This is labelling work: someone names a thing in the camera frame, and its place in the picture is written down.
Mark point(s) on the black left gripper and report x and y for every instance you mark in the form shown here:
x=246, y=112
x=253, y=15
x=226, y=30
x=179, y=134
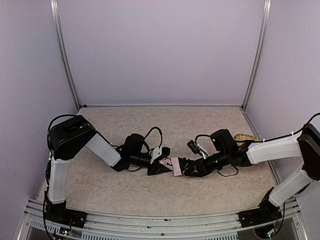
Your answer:
x=152, y=169

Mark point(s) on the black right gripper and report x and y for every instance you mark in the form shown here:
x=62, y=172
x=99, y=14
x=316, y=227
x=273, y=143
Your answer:
x=200, y=167

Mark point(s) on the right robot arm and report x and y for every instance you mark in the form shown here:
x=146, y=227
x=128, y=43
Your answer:
x=304, y=144

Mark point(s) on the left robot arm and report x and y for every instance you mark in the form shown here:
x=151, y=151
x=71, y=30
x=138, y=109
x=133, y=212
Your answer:
x=68, y=134

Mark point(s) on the woven bamboo tray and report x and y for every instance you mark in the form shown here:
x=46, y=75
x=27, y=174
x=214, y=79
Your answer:
x=242, y=139

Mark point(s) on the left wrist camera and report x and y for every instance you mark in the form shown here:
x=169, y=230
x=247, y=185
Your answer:
x=159, y=153

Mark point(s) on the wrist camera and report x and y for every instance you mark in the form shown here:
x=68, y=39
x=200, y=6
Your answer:
x=197, y=149
x=159, y=153

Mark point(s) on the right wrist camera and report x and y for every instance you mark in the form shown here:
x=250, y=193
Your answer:
x=197, y=149

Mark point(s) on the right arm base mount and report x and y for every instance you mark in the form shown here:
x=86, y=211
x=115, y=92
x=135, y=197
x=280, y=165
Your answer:
x=260, y=215

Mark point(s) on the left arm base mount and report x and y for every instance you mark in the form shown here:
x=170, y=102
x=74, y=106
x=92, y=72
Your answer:
x=65, y=216

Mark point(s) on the aluminium front rail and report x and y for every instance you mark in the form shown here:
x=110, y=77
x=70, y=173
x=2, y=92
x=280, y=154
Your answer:
x=111, y=226

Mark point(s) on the right aluminium frame post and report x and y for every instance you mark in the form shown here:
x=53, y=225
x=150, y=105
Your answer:
x=258, y=53

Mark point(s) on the aluminium frame post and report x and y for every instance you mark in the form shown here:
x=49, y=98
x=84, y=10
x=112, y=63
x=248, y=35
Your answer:
x=63, y=53
x=258, y=53

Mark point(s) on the left aluminium frame post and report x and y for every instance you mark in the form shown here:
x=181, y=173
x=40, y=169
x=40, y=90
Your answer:
x=63, y=53

